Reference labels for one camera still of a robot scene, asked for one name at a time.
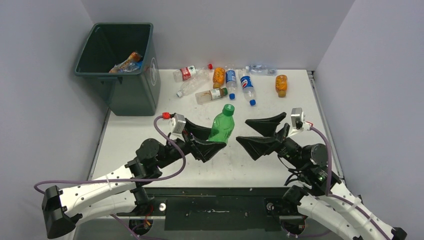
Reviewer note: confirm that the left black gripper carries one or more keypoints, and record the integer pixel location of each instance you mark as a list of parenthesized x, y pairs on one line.
[(202, 150)]

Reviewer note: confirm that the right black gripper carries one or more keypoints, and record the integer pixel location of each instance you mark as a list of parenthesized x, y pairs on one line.
[(255, 146)]

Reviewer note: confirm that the green soda bottle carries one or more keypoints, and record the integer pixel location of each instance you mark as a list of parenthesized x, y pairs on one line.
[(223, 125)]

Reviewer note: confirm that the blue label water bottle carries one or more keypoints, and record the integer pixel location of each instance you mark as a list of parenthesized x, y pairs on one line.
[(231, 83)]

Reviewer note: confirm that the light blue label bottle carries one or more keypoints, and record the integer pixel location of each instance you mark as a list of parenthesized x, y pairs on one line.
[(131, 67)]

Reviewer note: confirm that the orange crushed bottle back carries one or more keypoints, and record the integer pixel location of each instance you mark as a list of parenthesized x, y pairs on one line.
[(133, 57)]

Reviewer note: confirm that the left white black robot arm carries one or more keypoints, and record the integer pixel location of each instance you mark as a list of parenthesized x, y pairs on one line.
[(122, 190)]

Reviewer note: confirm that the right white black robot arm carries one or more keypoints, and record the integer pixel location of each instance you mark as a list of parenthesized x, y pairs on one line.
[(321, 195)]

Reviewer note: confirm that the dark green plastic bin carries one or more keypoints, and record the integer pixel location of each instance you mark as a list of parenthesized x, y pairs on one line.
[(135, 93)]

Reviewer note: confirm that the brown stained bottle green cap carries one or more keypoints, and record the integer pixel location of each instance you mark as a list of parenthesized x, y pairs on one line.
[(211, 95)]

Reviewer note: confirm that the Pepsi bottle blue cap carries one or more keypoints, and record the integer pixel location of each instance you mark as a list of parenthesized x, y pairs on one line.
[(247, 86)]

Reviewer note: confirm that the small orange bottle right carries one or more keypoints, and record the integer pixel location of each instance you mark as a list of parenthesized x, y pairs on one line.
[(281, 85)]

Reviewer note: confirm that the clear bottle white cap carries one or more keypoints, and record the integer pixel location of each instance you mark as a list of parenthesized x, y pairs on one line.
[(193, 84)]

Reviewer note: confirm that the clear crushed bottle back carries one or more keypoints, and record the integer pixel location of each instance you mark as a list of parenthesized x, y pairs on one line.
[(261, 70)]

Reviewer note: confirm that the red label bottle back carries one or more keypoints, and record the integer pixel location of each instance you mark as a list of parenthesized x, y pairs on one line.
[(186, 73)]

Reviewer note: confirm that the small orange juice bottle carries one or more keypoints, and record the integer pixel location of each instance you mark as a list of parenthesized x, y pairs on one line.
[(218, 77)]

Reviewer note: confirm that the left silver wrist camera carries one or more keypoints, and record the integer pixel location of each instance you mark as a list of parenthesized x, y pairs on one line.
[(177, 124)]

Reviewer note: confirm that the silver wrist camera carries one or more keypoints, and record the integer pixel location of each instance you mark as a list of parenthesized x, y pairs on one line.
[(298, 122), (177, 124)]

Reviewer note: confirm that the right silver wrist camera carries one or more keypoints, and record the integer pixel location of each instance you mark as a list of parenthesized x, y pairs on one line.
[(298, 122)]

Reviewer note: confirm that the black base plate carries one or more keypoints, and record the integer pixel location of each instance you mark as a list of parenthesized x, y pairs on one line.
[(219, 209)]

